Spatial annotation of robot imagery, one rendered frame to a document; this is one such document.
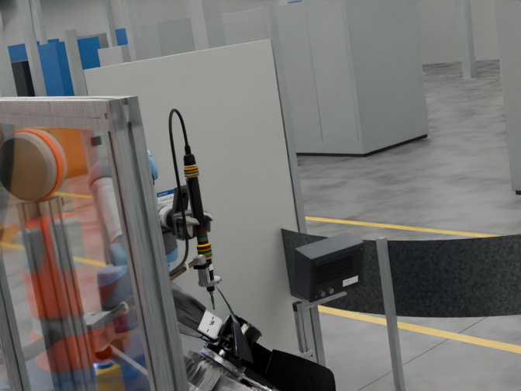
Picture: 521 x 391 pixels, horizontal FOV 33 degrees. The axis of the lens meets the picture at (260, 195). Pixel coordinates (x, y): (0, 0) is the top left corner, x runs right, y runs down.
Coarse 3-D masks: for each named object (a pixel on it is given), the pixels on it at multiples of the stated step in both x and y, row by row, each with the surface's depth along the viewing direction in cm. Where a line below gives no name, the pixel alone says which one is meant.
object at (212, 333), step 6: (204, 318) 266; (210, 318) 267; (216, 318) 269; (204, 324) 264; (216, 324) 267; (204, 330) 263; (210, 330) 264; (216, 330) 265; (210, 336) 262; (216, 336) 264
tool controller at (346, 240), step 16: (320, 240) 341; (336, 240) 341; (352, 240) 341; (304, 256) 331; (320, 256) 330; (336, 256) 334; (352, 256) 338; (304, 272) 334; (320, 272) 332; (336, 272) 337; (352, 272) 342; (304, 288) 336; (320, 288) 335; (336, 288) 340
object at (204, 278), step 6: (192, 258) 266; (198, 258) 265; (204, 258) 267; (198, 264) 266; (204, 264) 266; (198, 270) 268; (204, 270) 268; (198, 276) 269; (204, 276) 268; (216, 276) 274; (198, 282) 271; (204, 282) 269; (210, 282) 269; (216, 282) 270
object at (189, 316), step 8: (176, 288) 270; (176, 296) 265; (184, 296) 267; (192, 296) 270; (176, 304) 263; (184, 304) 264; (192, 304) 267; (200, 304) 269; (176, 312) 260; (184, 312) 262; (192, 312) 264; (200, 312) 266; (184, 320) 260; (192, 320) 262; (200, 320) 264; (192, 328) 260
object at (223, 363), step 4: (204, 352) 262; (208, 352) 261; (212, 352) 263; (208, 356) 263; (212, 356) 260; (216, 356) 260; (212, 360) 265; (216, 360) 259; (220, 360) 259; (224, 360) 261; (220, 364) 261; (224, 364) 259; (228, 364) 259; (224, 368) 265; (228, 368) 259; (232, 368) 260; (232, 372) 263; (236, 376) 265
